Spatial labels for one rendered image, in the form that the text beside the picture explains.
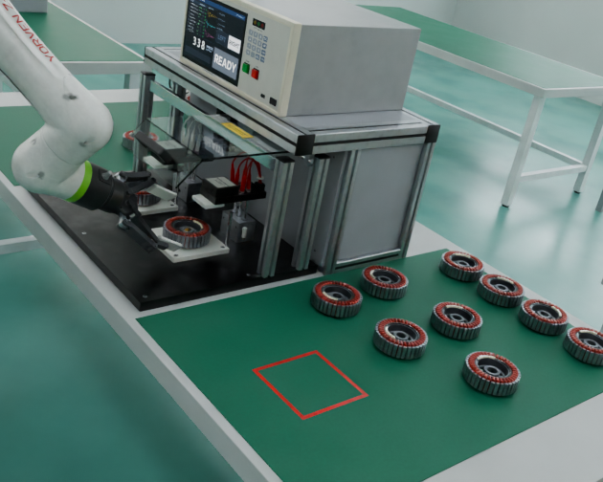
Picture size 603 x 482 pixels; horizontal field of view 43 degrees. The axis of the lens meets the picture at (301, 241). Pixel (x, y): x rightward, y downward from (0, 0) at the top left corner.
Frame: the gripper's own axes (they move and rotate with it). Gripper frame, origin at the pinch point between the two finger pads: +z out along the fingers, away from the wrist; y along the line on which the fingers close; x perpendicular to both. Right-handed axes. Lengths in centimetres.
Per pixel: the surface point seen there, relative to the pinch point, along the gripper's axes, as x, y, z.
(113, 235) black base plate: 14.5, 1.5, -4.7
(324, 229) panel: -24.0, -4.9, 25.6
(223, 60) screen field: -21.4, 33.9, 0.3
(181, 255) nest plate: 0.8, -7.9, 2.8
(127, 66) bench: 78, 140, 64
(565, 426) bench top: -59, -61, 40
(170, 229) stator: 2.0, -0.6, 1.5
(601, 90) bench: -61, 178, 317
